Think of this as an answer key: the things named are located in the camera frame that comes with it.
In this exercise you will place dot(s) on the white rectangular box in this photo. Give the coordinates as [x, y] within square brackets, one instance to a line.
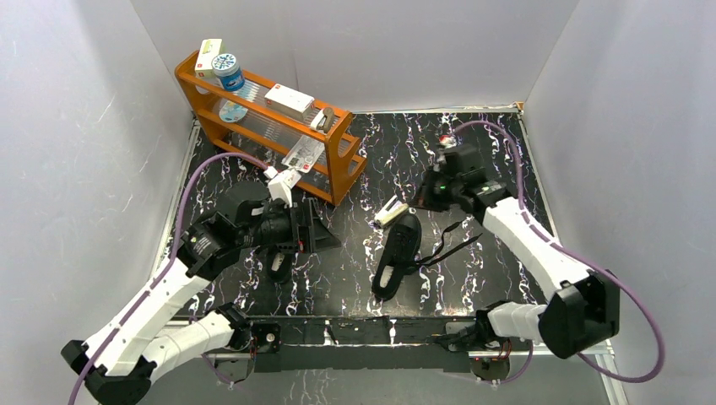
[289, 102]

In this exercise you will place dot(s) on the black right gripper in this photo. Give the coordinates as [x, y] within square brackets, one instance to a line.
[426, 201]

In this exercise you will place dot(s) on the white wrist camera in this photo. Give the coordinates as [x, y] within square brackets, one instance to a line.
[281, 183]
[445, 143]

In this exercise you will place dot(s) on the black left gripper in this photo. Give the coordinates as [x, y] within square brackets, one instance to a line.
[305, 224]

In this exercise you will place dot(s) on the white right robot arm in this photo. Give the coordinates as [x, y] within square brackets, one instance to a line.
[583, 306]

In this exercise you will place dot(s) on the aluminium frame rail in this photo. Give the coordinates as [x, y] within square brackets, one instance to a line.
[564, 334]

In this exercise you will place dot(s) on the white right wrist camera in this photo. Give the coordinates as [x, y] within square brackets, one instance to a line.
[445, 143]

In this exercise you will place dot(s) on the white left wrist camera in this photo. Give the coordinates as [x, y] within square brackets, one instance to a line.
[281, 183]

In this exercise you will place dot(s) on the blue lidded round jar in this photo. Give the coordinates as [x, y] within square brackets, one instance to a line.
[228, 71]

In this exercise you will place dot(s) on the white yellow carton box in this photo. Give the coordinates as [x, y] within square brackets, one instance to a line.
[207, 52]

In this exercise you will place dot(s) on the clear plastic packet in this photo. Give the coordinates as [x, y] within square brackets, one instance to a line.
[304, 154]

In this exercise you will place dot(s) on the light blue round disc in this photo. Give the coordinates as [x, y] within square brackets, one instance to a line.
[232, 112]

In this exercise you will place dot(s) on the orange wooden shelf rack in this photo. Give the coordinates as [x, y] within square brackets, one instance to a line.
[270, 135]

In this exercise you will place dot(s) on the black canvas shoe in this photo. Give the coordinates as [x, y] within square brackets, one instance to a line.
[278, 265]
[399, 256]

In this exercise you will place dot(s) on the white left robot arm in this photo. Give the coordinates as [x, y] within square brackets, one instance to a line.
[120, 362]

